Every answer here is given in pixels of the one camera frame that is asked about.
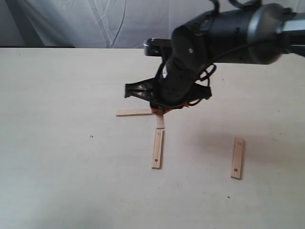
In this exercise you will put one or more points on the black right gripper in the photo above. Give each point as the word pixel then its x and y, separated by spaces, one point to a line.
pixel 174 85

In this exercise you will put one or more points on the plain light wood stick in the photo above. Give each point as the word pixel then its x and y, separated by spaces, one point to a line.
pixel 128 113

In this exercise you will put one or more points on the wood stick with magnets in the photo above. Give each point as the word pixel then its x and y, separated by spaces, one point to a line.
pixel 158 149

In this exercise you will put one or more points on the wood stick two holes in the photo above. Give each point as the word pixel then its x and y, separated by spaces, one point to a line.
pixel 238 158

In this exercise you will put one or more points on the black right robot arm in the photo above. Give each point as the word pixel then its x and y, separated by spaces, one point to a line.
pixel 251 33

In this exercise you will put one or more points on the wood stick end piece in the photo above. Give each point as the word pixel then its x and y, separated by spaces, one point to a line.
pixel 160 121

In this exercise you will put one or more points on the white backdrop cloth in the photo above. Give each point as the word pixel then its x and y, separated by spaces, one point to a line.
pixel 93 23

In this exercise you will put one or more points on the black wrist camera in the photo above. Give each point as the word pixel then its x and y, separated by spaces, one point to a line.
pixel 157 47

